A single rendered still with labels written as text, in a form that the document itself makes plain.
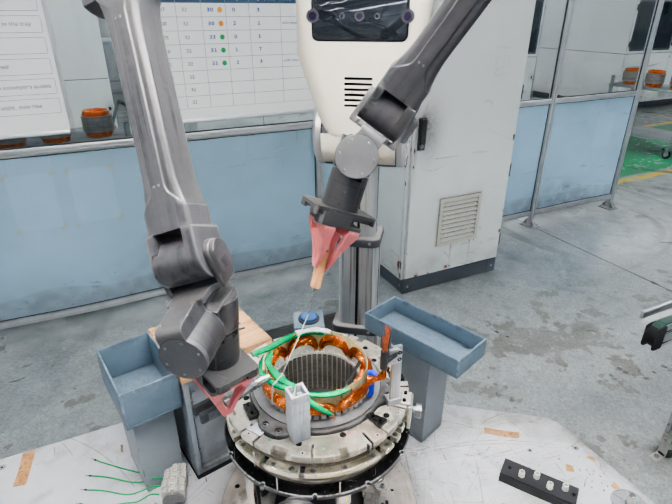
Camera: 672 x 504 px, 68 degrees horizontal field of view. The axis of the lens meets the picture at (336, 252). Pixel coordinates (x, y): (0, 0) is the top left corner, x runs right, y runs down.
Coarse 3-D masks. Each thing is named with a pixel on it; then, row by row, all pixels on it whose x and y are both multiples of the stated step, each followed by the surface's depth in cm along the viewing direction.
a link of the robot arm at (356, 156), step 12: (360, 108) 70; (360, 120) 67; (360, 132) 63; (372, 132) 63; (408, 132) 71; (348, 144) 63; (360, 144) 63; (372, 144) 63; (384, 144) 72; (396, 144) 71; (336, 156) 64; (348, 156) 64; (360, 156) 64; (372, 156) 64; (348, 168) 64; (360, 168) 64; (372, 168) 64
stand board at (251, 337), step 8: (240, 312) 113; (240, 320) 110; (248, 320) 110; (152, 328) 108; (248, 328) 108; (256, 328) 108; (152, 336) 105; (240, 336) 105; (248, 336) 105; (256, 336) 105; (264, 336) 105; (240, 344) 103; (248, 344) 103; (256, 344) 103; (248, 352) 102
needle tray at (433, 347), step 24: (384, 312) 119; (408, 312) 118; (408, 336) 106; (432, 336) 112; (456, 336) 110; (480, 336) 105; (408, 360) 110; (432, 360) 103; (456, 360) 98; (408, 384) 112; (432, 384) 110; (432, 408) 114; (432, 432) 118
